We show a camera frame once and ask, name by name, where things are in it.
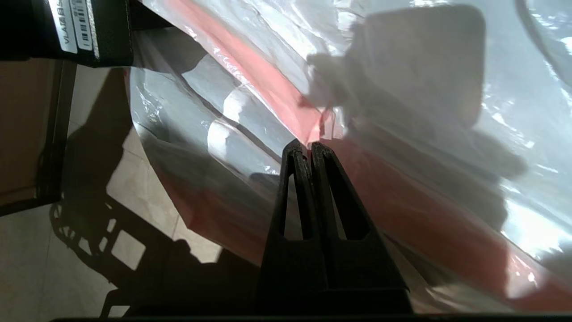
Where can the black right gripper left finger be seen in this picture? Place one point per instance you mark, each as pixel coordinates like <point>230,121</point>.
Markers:
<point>290,268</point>

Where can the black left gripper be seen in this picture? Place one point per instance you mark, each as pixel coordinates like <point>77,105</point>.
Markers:
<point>27,27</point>

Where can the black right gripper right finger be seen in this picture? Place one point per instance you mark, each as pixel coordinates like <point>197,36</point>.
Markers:
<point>362,273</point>

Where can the white trash bag red trim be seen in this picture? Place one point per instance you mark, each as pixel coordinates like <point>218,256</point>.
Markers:
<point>402,112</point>

